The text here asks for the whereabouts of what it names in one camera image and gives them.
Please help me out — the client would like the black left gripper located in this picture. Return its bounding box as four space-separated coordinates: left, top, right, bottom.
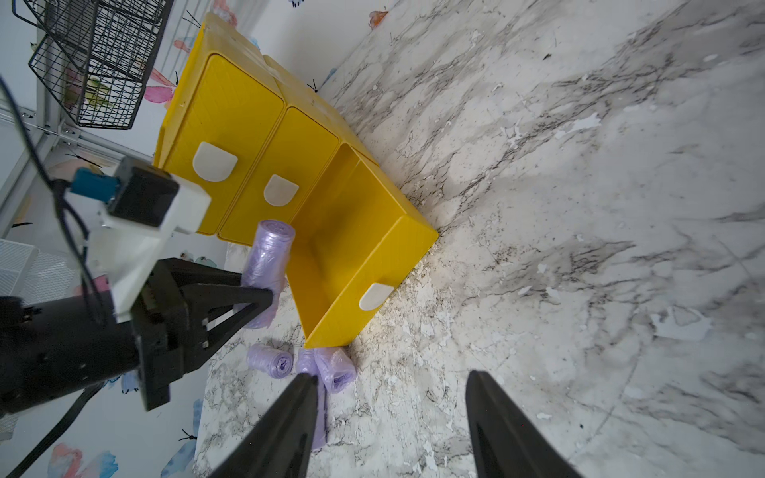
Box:
1 258 273 415

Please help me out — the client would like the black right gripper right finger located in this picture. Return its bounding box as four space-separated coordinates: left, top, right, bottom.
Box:
465 370 580 478

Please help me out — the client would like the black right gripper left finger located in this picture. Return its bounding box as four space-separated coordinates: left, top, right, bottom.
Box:
211 374 316 478

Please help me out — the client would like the yellow three-drawer box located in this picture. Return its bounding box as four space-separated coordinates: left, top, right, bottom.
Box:
155 13 437 349

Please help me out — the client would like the purple roll angled centre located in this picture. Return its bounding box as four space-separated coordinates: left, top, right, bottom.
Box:
314 348 357 394

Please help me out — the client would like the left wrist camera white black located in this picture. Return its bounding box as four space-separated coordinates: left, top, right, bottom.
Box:
69 157 211 322

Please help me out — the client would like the white mesh wall basket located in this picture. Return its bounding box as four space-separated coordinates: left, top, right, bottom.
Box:
1 239 78 305

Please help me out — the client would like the black wire wall basket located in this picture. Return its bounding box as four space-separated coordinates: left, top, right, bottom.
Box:
11 0 173 131

